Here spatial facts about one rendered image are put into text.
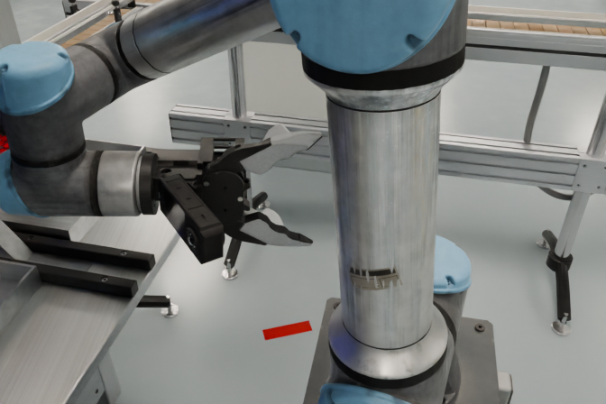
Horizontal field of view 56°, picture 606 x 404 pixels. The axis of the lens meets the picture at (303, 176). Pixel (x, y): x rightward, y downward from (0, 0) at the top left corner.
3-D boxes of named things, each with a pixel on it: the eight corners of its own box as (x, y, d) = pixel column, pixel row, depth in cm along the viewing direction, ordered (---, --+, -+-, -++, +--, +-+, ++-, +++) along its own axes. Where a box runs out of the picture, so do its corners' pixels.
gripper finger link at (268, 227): (309, 218, 73) (252, 183, 70) (314, 248, 68) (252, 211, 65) (294, 234, 75) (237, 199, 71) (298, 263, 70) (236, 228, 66)
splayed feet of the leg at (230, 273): (216, 279, 207) (213, 250, 199) (256, 200, 247) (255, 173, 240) (237, 282, 205) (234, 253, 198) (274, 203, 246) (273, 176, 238)
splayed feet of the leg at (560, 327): (548, 334, 185) (559, 304, 178) (532, 238, 226) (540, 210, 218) (574, 338, 184) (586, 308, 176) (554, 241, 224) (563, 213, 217)
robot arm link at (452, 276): (464, 307, 76) (482, 229, 69) (447, 388, 66) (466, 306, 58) (379, 284, 80) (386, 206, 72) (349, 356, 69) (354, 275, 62)
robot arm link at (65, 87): (49, 22, 62) (67, 111, 68) (-38, 59, 53) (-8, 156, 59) (109, 36, 60) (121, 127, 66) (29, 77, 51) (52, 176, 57)
